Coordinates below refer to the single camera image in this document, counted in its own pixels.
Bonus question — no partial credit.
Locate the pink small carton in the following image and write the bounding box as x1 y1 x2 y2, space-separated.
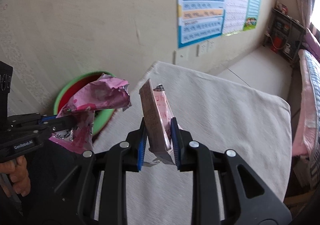
139 79 175 165

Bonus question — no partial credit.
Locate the pink foil wrapper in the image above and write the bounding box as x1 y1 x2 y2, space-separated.
49 75 131 154

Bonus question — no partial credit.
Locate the green rimmed red trash bin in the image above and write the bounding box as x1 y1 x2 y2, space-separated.
53 71 116 137

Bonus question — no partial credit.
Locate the person's left hand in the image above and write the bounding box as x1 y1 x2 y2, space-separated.
1 155 31 197

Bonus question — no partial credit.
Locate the white towel mat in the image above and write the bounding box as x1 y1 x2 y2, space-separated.
92 60 293 225

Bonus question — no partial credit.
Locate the bed with plaid blanket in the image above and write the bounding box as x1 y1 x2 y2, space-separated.
292 29 319 189

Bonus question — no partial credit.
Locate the red container on shelf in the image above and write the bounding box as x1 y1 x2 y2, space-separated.
271 36 283 53

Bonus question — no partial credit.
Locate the black metal shelf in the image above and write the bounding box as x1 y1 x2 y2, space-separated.
263 8 306 66

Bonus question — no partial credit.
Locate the white wall switch plate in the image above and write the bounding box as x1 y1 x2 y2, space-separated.
173 48 189 66

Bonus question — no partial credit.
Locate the white wall socket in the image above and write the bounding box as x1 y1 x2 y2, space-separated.
197 39 216 57

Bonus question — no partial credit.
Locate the blue pinyin wall poster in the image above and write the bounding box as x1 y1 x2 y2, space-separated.
177 0 226 48

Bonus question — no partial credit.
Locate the green bordered wall poster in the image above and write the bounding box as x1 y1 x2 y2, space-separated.
222 0 261 36

